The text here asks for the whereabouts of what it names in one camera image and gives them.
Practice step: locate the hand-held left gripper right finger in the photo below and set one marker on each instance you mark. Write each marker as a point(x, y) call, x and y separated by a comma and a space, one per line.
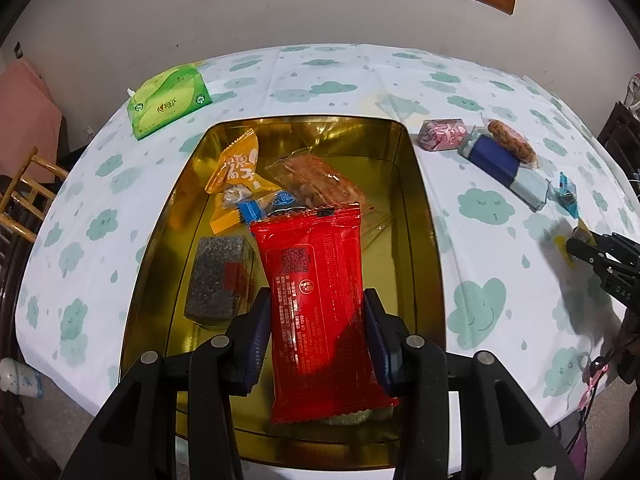
point(382, 355)

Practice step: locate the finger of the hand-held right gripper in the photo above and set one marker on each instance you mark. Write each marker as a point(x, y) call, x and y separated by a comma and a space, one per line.
point(582, 251)
point(617, 241)

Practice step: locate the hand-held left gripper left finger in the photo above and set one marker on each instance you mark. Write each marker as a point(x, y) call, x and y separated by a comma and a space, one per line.
point(257, 340)

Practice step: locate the small yellow snack packet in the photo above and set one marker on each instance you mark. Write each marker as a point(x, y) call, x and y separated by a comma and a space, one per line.
point(561, 247)

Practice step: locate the blue candy wrapper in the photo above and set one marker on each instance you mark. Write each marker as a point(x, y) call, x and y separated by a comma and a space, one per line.
point(567, 197)

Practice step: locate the red snack packet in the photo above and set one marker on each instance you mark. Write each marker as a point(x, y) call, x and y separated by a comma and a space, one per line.
point(310, 285)

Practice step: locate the dark seaweed snack block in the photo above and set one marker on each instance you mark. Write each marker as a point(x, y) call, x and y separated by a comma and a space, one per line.
point(215, 275)

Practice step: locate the navy and light blue packet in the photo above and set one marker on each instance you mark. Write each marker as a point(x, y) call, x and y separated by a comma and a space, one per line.
point(495, 160)

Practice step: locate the small blue snack wrapper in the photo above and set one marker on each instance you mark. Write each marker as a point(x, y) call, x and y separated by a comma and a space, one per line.
point(260, 207)

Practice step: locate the round orange cracker packet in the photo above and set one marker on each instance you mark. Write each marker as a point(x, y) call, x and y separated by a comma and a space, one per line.
point(510, 140)

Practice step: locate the red and gold tin box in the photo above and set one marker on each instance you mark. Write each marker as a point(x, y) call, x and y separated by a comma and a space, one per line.
point(400, 185)

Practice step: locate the orange yellow snack packet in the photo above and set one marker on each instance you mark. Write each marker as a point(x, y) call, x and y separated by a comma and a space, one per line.
point(240, 170)

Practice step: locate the clear orange cracker pack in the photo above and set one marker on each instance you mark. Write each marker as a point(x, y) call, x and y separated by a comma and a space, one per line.
point(320, 180)

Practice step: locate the pink candy packet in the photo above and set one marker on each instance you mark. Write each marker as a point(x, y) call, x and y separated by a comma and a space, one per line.
point(445, 135)

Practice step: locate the dark wooden cabinet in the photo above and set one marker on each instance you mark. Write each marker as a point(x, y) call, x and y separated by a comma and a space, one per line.
point(620, 135)

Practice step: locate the pile of white bags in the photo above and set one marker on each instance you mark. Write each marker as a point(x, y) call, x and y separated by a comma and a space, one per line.
point(635, 92)

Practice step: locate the person's purple clothing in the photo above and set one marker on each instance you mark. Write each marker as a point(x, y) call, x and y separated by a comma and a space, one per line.
point(582, 450)

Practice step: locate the white ceramic jar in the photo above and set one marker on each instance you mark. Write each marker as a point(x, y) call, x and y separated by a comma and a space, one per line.
point(20, 380)

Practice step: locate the green tissue pack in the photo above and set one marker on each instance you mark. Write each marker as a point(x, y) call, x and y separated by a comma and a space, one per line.
point(170, 100)

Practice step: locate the light wooden chair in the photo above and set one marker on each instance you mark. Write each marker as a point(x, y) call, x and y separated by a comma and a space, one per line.
point(47, 165)

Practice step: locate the wooden chair with pink cloth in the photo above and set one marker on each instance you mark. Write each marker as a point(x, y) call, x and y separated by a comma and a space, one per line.
point(25, 110)

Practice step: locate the black wall fixture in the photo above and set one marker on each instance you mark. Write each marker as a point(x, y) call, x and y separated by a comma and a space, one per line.
point(18, 50)

